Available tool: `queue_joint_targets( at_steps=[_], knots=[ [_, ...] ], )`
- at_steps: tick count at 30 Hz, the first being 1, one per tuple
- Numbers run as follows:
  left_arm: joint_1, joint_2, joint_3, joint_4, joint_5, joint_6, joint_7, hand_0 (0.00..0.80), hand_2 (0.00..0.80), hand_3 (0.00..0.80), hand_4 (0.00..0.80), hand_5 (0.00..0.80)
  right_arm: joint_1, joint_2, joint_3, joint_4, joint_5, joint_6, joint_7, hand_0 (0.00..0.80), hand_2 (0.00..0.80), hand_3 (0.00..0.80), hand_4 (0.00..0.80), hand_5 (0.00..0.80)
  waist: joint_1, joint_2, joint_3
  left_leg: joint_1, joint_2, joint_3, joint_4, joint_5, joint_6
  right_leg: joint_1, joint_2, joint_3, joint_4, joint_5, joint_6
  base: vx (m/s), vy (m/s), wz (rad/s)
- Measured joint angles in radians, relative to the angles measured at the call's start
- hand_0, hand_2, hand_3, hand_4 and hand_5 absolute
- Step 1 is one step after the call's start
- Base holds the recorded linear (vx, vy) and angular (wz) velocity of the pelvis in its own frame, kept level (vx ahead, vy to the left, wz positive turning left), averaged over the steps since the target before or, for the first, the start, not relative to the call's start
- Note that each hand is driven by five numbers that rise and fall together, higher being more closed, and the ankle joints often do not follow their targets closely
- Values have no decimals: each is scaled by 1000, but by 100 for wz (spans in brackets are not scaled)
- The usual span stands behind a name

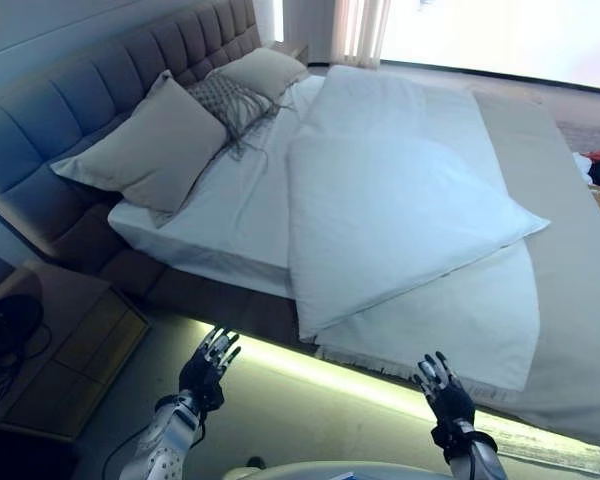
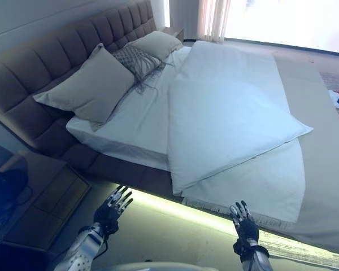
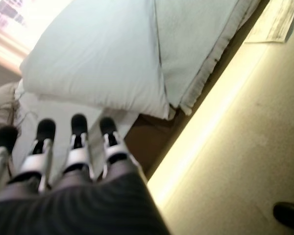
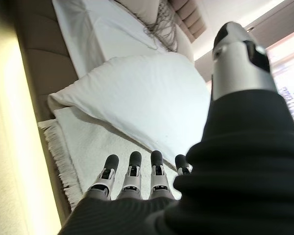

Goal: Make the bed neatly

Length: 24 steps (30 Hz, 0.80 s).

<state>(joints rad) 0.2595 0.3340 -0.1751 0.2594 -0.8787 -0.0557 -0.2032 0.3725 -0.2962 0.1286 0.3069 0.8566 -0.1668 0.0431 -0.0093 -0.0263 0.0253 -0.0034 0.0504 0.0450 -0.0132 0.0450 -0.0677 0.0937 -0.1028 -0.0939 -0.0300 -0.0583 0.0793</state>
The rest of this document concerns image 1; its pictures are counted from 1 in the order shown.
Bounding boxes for black cable bundle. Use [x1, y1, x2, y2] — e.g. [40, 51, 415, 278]
[0, 324, 51, 401]

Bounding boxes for small beige pillow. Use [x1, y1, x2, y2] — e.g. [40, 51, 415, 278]
[218, 47, 309, 99]

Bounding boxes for small wooden bedside table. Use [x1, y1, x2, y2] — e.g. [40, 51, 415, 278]
[279, 43, 309, 64]

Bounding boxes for black round lamp base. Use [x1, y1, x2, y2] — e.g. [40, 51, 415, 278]
[0, 294, 45, 359]

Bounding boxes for white fitted mattress sheet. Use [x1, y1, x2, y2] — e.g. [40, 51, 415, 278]
[107, 74, 326, 299]

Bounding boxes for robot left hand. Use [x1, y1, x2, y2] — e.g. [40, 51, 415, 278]
[179, 325, 242, 412]

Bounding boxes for wooden nightstand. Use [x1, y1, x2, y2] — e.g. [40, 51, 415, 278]
[0, 259, 151, 444]

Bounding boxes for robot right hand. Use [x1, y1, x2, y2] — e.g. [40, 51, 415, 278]
[413, 351, 477, 441]

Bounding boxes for beige window curtain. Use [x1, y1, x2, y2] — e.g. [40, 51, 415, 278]
[329, 0, 394, 69]

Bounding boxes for woven fringed decorative cushion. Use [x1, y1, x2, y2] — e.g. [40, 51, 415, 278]
[187, 69, 294, 164]

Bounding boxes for silver robot torso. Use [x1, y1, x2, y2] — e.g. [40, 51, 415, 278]
[219, 459, 456, 480]

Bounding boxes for large beige pillow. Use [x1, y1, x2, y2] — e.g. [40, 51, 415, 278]
[49, 69, 231, 215]

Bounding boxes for white duvet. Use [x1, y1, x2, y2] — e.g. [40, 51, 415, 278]
[284, 63, 551, 394]

